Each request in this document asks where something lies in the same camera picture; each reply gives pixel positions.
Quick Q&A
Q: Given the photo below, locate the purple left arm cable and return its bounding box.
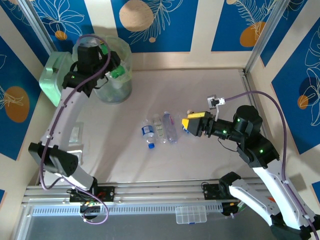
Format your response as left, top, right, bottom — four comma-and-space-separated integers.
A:
39, 34, 112, 224

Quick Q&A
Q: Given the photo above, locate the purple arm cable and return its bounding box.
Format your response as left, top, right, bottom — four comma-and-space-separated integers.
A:
224, 90, 320, 240
39, 34, 112, 224

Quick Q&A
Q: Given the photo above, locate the green bottle with yellow cap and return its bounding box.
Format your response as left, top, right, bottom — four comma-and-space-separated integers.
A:
99, 42, 126, 80

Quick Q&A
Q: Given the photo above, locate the tall clear bottle lilac cap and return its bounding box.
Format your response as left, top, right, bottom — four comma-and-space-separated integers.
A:
162, 111, 179, 145

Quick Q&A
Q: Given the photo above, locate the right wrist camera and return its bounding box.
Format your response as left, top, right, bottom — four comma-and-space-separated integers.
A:
206, 94, 227, 118

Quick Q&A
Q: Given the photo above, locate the aluminium front rail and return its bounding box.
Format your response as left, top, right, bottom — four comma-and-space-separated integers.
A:
21, 184, 300, 206

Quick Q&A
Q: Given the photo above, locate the clear plastic organizer box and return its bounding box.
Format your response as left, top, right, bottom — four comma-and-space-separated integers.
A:
174, 206, 208, 225

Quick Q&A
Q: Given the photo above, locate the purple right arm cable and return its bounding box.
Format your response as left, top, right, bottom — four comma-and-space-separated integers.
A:
224, 90, 320, 240

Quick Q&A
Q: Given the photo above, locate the aluminium side rail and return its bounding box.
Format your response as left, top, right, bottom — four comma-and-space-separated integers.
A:
240, 69, 285, 180

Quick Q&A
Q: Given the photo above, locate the clear plastic bin with liner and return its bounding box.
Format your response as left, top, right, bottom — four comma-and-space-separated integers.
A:
72, 33, 134, 104

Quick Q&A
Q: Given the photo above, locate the mint green bin lid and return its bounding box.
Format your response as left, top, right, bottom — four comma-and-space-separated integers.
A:
39, 51, 76, 108

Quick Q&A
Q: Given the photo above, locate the small circuit board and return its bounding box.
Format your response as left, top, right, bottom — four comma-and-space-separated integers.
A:
222, 200, 248, 217
79, 201, 102, 213

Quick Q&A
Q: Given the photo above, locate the grey slotted cable duct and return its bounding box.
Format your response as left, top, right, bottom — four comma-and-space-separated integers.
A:
29, 202, 224, 216

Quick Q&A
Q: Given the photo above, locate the aluminium corner post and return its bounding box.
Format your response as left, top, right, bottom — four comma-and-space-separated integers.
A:
244, 0, 286, 76
17, 0, 59, 54

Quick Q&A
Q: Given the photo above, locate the blue label bottle blue cap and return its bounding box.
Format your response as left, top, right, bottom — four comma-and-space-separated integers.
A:
140, 119, 157, 150

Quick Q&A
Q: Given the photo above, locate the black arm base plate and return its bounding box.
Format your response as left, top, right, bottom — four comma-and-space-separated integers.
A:
202, 183, 222, 201
69, 185, 116, 203

